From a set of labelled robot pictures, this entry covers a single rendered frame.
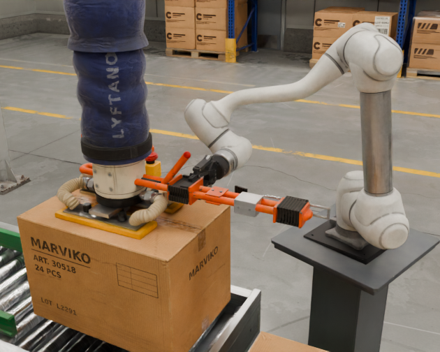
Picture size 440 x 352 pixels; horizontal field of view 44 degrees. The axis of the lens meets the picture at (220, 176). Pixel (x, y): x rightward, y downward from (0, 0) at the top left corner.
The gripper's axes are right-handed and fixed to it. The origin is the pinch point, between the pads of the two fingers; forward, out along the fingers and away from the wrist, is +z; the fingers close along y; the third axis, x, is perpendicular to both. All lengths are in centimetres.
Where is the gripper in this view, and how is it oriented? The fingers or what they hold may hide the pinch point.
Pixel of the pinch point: (189, 189)
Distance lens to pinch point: 167.5
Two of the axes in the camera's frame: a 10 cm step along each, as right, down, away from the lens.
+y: 0.2, 9.1, 4.1
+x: -9.0, -1.7, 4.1
